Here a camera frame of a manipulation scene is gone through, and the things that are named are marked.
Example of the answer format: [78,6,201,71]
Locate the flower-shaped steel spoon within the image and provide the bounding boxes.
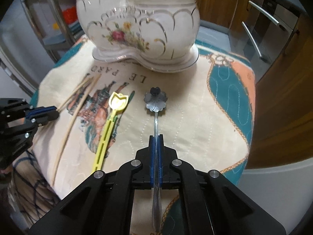
[144,87,168,233]

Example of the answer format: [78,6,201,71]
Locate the printed quilted table cloth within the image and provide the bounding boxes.
[8,37,256,227]

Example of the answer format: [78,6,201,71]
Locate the metal shelving rack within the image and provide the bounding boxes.
[20,0,83,63]

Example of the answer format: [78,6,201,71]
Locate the white floral ceramic utensil holder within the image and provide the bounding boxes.
[76,0,200,73]

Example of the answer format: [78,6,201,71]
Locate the wooden kitchen cabinets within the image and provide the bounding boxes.
[195,0,250,30]

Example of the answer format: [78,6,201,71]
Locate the yellow tulip plastic tongs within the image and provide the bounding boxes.
[92,92,129,173]

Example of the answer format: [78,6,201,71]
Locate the steel oven with handles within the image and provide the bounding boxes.
[229,0,299,82]

